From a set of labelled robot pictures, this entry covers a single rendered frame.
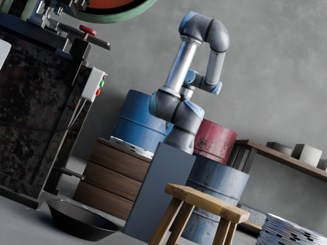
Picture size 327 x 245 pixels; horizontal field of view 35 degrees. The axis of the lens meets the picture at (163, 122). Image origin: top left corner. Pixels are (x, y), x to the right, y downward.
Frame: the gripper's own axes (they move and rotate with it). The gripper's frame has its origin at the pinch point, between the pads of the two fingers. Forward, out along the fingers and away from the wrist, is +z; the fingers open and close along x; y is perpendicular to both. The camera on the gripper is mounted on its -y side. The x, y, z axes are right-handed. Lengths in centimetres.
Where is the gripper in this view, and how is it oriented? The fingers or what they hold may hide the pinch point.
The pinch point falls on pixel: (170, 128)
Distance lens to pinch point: 288.1
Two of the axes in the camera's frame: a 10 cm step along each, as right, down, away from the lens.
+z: -3.8, 9.2, -0.5
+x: -9.0, -3.5, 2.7
